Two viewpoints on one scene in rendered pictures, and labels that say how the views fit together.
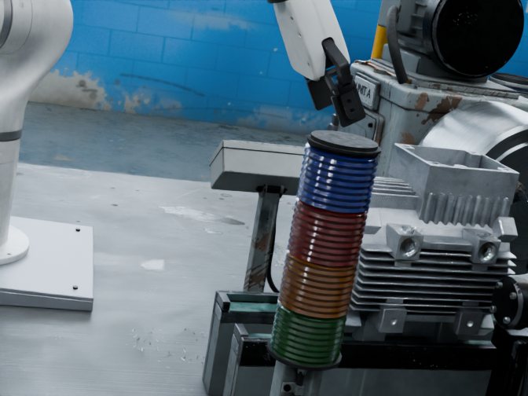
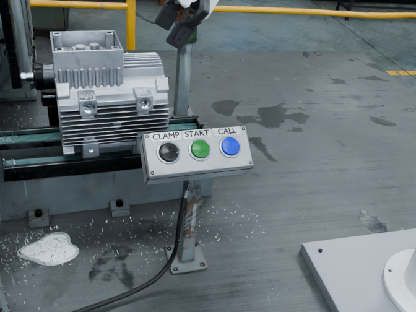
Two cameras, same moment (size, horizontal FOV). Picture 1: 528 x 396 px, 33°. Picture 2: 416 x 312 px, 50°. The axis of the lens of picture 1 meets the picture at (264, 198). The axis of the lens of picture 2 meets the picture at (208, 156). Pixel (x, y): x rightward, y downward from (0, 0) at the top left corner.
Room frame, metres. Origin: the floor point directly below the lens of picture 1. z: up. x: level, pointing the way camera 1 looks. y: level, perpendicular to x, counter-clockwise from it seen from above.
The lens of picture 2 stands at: (1.85, -0.02, 1.45)
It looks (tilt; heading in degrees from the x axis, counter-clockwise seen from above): 34 degrees down; 177
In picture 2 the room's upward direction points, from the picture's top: 7 degrees clockwise
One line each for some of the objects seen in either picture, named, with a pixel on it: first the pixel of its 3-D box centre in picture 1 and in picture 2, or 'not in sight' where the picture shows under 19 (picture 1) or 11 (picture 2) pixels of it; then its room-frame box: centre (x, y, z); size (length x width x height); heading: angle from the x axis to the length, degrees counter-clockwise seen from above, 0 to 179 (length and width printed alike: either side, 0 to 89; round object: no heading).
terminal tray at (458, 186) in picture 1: (449, 185); (86, 59); (1.06, -0.22, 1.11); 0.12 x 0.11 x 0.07; 109
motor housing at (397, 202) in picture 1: (404, 255); (109, 102); (1.05, -0.18, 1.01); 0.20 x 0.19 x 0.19; 109
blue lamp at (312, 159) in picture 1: (337, 175); not in sight; (0.69, -0.06, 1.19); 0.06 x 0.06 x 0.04
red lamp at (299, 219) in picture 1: (327, 228); not in sight; (0.69, -0.06, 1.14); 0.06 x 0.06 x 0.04
